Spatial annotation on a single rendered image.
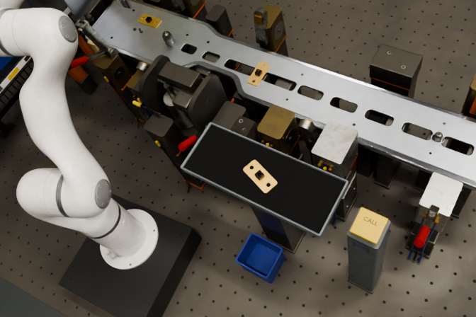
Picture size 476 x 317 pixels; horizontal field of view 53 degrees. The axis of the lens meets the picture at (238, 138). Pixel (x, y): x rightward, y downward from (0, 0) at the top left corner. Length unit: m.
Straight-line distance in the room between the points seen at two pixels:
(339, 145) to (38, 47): 0.70
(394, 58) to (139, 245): 0.91
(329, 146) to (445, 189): 0.28
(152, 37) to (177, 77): 0.42
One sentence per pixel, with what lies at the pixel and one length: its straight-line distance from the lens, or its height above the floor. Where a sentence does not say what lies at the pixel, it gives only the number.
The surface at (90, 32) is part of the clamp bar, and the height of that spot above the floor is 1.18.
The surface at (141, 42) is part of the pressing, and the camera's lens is 1.66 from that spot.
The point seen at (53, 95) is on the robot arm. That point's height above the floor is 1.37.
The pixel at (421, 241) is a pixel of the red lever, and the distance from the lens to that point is 1.06.
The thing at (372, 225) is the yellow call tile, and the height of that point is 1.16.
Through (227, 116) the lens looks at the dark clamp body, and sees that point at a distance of 1.28.
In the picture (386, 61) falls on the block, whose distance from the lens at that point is 1.39.
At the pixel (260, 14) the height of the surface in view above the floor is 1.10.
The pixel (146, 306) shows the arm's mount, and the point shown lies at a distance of 1.47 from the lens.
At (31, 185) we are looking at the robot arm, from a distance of 1.24.
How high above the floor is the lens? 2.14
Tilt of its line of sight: 59 degrees down
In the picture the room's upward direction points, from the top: 24 degrees counter-clockwise
